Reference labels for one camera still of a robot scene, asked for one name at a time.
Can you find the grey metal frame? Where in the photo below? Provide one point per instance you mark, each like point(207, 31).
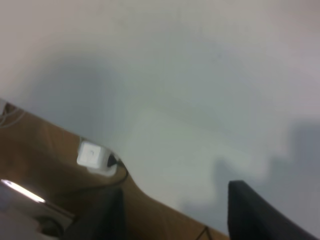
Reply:
point(27, 216)

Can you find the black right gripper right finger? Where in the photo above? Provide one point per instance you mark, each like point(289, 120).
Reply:
point(250, 217)

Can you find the white power adapter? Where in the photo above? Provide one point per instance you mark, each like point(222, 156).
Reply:
point(95, 159)

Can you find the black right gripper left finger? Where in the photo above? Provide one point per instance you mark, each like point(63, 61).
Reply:
point(104, 220)

